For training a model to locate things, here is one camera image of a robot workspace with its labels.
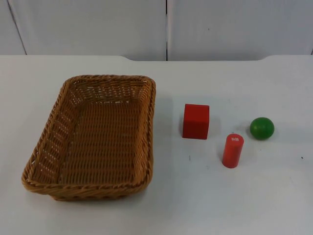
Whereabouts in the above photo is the pale brown wicker basket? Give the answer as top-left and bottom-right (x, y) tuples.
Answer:
(21, 74), (157, 203)

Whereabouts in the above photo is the red cylinder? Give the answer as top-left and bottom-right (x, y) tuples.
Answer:
(222, 133), (245, 169)

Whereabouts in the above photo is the red cube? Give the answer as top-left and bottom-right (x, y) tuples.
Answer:
(182, 103), (211, 141)

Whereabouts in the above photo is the green ball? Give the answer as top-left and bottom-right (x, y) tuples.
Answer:
(249, 117), (275, 141)

